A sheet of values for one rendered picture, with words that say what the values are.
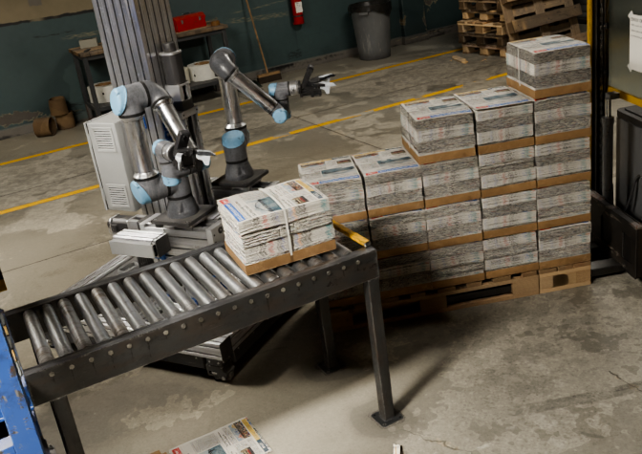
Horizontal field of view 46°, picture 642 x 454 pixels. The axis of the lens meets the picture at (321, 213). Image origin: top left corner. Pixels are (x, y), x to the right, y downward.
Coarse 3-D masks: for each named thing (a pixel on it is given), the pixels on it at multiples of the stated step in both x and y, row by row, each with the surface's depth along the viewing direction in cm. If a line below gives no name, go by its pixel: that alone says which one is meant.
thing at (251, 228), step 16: (224, 208) 295; (240, 208) 291; (256, 208) 289; (272, 208) 287; (224, 224) 305; (240, 224) 280; (256, 224) 282; (272, 224) 285; (240, 240) 285; (256, 240) 285; (272, 240) 288; (240, 256) 292; (256, 256) 287; (272, 256) 290
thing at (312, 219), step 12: (300, 180) 313; (276, 192) 304; (288, 192) 302; (300, 192) 299; (312, 192) 297; (288, 204) 290; (300, 204) 288; (312, 204) 289; (324, 204) 291; (300, 216) 289; (312, 216) 291; (324, 216) 293; (300, 228) 291; (312, 228) 293; (324, 228) 295; (300, 240) 293; (312, 240) 295; (324, 240) 297
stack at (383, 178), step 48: (336, 192) 369; (384, 192) 373; (432, 192) 376; (528, 192) 383; (336, 240) 378; (384, 240) 382; (432, 240) 386; (528, 240) 393; (384, 288) 391; (480, 288) 399; (528, 288) 403
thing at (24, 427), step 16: (0, 320) 215; (0, 336) 216; (0, 352) 217; (0, 368) 218; (16, 368) 227; (0, 384) 219; (16, 384) 222; (0, 400) 221; (16, 400) 223; (16, 416) 224; (32, 416) 233; (16, 432) 226; (32, 432) 228; (16, 448) 227; (32, 448) 230
